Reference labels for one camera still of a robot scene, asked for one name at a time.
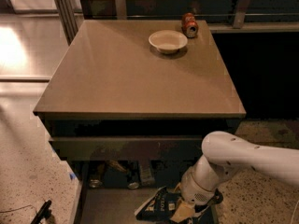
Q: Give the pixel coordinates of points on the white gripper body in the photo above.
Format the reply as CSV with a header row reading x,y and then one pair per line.
x,y
195,191

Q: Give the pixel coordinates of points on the black tool on floor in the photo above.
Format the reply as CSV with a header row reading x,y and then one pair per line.
x,y
43,213

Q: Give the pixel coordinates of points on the blue tape piece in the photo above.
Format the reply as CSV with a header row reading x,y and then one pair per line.
x,y
72,176

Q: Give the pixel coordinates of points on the closed top drawer front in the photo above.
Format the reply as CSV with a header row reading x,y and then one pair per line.
x,y
127,148

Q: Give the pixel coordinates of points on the dark can in drawer middle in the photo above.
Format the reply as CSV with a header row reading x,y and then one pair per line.
x,y
132,175

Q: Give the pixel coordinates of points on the snack packet in drawer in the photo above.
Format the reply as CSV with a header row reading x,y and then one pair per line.
x,y
145,173

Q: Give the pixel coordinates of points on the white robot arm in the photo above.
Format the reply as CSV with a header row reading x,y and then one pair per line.
x,y
223,155

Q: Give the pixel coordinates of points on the blue chip bag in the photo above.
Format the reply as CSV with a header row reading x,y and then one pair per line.
x,y
162,205

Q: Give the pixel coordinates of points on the white bowl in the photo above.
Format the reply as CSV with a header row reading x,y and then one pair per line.
x,y
168,41

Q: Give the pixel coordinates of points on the wooden counter with metal rails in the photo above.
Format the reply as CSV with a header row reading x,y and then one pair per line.
x,y
223,16

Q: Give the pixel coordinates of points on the brown drawer cabinet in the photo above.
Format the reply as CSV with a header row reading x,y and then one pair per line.
x,y
113,83

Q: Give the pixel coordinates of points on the silver can in drawer left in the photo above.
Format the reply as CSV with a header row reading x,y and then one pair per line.
x,y
96,176

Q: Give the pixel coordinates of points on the open middle drawer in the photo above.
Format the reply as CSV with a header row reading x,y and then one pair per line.
x,y
114,203

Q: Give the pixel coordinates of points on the orange soda can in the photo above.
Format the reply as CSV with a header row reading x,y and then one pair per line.
x,y
189,25

